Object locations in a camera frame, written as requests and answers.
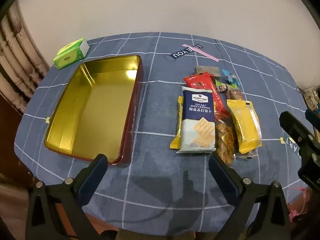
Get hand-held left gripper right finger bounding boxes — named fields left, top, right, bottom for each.
left=209, top=155, right=298, bottom=240

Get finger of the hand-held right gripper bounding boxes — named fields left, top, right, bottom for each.
left=305, top=109, right=320, bottom=124
left=279, top=111, right=320, bottom=155

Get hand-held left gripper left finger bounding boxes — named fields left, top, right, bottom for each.
left=25, top=154, right=109, bottom=240

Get clear peanut packet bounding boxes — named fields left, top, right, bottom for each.
left=214, top=112, right=237, bottom=165

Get yellow snack packet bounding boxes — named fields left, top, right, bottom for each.
left=226, top=99, right=263, bottom=154
left=170, top=96, right=185, bottom=151

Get blue cracker packet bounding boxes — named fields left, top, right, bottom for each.
left=176, top=86, right=217, bottom=154

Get gold metal tin box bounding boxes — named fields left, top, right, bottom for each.
left=44, top=55, right=143, bottom=167

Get green colourful candy packet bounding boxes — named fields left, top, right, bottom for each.
left=215, top=79, right=228, bottom=92

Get red snack packet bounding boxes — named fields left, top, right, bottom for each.
left=184, top=72, right=229, bottom=117

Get grey speckled snack packet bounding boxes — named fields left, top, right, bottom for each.
left=194, top=66, right=220, bottom=77

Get patterned storage box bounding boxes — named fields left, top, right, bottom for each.
left=297, top=86, right=320, bottom=110

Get clear snack packet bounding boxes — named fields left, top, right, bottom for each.
left=234, top=148, right=258, bottom=160

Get pink ribbon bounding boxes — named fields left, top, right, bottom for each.
left=289, top=187, right=307, bottom=222

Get brown snack packet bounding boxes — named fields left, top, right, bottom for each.
left=227, top=89, right=243, bottom=101

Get blue grey wrapped candy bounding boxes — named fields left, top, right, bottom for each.
left=225, top=76, right=240, bottom=87

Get blue checked tablecloth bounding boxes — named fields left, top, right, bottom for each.
left=14, top=32, right=313, bottom=233

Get dark brown wooden board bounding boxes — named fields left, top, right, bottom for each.
left=0, top=95, right=38, bottom=180

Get patterned beige cloth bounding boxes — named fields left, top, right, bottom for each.
left=0, top=175, right=33, bottom=233

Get green tissue pack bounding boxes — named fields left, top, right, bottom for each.
left=52, top=37, right=90, bottom=70

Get beige patterned curtain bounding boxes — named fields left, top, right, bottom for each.
left=0, top=0, right=50, bottom=117

